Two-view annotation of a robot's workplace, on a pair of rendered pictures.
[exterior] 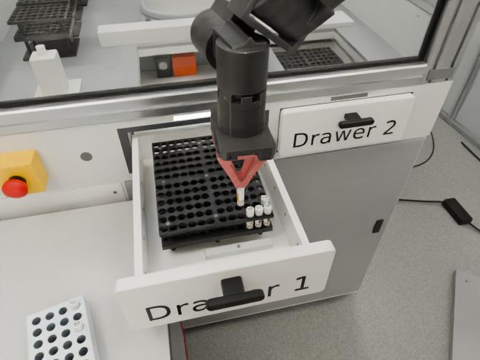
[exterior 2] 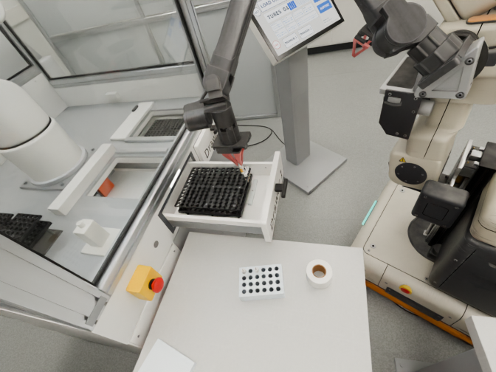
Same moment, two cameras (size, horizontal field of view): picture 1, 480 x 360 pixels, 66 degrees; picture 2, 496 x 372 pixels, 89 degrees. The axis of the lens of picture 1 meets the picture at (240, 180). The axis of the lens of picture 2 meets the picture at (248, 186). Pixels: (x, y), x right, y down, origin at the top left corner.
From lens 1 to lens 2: 0.49 m
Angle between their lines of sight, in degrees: 36
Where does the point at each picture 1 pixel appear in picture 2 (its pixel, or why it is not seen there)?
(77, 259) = (209, 277)
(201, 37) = (198, 120)
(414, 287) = not seen: hidden behind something
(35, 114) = (129, 243)
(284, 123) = (199, 150)
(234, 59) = (228, 111)
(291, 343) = not seen: hidden behind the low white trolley
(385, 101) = not seen: hidden behind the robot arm
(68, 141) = (146, 243)
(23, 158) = (143, 270)
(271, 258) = (274, 169)
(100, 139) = (155, 228)
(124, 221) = (197, 249)
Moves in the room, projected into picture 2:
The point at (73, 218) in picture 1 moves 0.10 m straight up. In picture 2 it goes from (178, 278) to (164, 265)
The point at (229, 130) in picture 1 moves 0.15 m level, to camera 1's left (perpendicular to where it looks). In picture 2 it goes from (235, 140) to (208, 179)
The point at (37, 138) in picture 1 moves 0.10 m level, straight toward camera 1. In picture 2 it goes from (135, 257) to (170, 248)
